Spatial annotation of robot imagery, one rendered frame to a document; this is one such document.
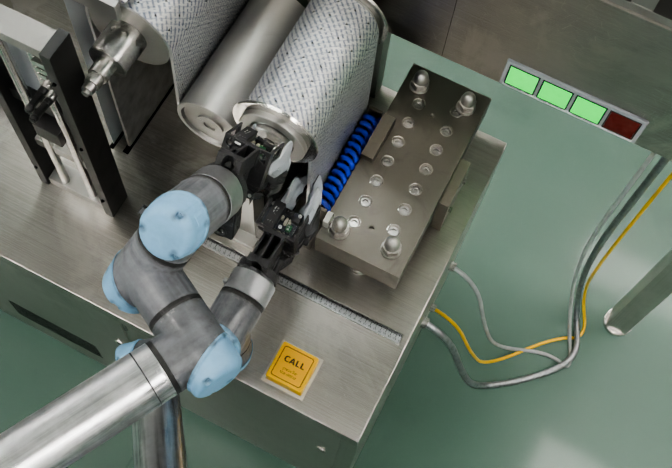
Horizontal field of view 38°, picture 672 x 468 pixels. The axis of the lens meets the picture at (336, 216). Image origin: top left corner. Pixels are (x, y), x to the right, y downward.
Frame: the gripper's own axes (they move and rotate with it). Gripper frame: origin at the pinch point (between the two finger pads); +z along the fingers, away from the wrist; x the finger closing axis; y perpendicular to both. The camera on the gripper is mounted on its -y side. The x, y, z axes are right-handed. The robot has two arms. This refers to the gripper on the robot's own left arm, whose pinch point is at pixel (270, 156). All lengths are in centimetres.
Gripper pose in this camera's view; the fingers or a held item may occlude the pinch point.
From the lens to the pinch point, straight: 147.0
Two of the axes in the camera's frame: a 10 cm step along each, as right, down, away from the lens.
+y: 3.3, -8.2, -4.6
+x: -8.9, -4.3, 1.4
